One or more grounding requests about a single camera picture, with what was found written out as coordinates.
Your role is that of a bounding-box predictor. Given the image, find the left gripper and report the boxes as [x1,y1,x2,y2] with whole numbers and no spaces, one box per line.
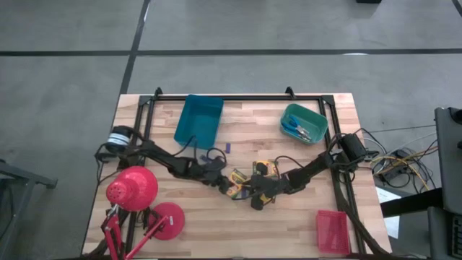
[200,155,239,195]

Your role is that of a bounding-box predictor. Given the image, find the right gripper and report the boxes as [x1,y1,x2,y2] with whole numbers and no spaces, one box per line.
[247,172,292,212]

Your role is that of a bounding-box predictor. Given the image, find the yellow green crayon box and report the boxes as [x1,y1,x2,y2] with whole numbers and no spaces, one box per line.
[252,160,280,178]
[226,168,250,199]
[256,191,276,205]

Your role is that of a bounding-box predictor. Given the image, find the blue-handled pliers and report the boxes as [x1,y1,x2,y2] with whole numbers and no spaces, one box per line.
[282,121,310,142]
[288,114,312,137]

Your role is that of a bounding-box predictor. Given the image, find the blue plastic bin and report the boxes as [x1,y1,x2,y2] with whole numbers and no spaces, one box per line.
[173,94,225,151]

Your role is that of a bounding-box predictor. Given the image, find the green plastic bin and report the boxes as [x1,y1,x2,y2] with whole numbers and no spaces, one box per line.
[279,103,329,145]

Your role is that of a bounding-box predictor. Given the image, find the red mesh tray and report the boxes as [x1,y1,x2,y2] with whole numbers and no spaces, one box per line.
[315,209,352,256]

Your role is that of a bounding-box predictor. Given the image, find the red desk lamp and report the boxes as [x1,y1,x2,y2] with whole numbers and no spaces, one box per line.
[100,165,186,260]

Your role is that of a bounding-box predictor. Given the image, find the white paper sheet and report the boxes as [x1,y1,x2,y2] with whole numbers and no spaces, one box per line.
[375,186,401,240]

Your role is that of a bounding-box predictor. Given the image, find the black floor beam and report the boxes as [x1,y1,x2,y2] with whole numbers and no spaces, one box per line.
[380,187,445,218]

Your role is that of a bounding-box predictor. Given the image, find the black equipment cart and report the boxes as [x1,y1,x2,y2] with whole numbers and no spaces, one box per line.
[427,106,462,260]

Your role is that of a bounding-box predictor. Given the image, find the grey metal stand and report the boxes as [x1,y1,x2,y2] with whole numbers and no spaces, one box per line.
[0,158,58,260]

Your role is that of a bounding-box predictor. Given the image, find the black right camera cable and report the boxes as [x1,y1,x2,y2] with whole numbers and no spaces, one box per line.
[273,155,308,173]

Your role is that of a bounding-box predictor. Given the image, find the black camera cable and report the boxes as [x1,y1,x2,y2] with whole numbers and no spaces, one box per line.
[172,135,227,170]
[273,155,308,173]

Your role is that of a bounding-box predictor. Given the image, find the black left camera cable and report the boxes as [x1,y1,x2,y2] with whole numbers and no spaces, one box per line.
[172,135,227,170]

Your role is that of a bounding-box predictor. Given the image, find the black aluminium table frame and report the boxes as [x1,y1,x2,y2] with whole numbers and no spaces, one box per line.
[122,86,366,259]

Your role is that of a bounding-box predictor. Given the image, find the black sleeved cable bundle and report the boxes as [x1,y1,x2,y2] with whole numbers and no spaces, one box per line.
[330,169,393,260]

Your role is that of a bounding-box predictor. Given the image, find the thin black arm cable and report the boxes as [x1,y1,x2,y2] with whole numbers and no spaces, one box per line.
[94,142,120,186]

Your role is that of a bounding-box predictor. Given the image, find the tangle of floor cables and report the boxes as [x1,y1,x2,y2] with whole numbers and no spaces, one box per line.
[360,124,440,192]

